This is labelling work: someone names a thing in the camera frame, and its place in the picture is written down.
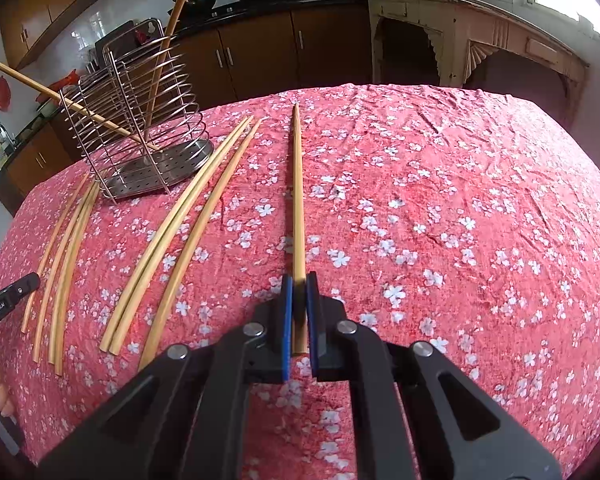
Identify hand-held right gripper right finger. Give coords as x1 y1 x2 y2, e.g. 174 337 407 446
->
305 271 563 480

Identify brown kitchen base cabinets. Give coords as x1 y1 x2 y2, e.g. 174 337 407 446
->
0 0 381 216

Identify grey chopping board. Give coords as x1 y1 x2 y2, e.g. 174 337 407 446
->
95 17 166 61

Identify bamboo chopsticks group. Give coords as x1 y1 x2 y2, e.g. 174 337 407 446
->
32 182 96 363

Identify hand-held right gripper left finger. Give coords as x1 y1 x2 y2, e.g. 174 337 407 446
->
39 274 295 480

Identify bamboo chopstick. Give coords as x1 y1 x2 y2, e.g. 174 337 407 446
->
47 184 99 366
100 116 253 352
54 185 102 377
21 174 90 335
139 119 263 371
109 117 257 355
142 0 206 131
0 62 161 152
291 103 311 357

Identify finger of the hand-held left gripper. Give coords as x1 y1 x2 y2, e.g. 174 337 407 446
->
0 272 42 343

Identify cream wooden side table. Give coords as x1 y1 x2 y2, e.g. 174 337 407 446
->
366 0 592 133

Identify red floral tablecloth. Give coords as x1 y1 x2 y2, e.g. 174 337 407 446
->
0 82 600 480

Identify steel wire chopstick holder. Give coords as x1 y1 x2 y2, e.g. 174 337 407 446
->
60 17 216 203

